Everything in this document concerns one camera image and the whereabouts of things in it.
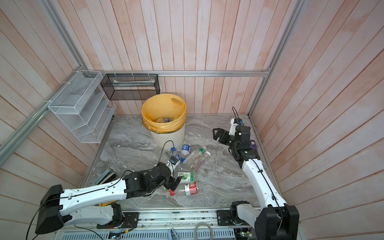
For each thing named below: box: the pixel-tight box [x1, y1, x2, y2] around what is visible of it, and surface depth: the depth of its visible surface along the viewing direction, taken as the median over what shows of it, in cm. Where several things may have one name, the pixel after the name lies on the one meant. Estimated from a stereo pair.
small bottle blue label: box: [181, 144, 191, 155], surface depth 97 cm
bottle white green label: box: [177, 172, 195, 184], surface depth 85 cm
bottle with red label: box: [169, 182, 199, 196], surface depth 79 cm
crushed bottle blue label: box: [171, 147, 181, 161], surface depth 100 cm
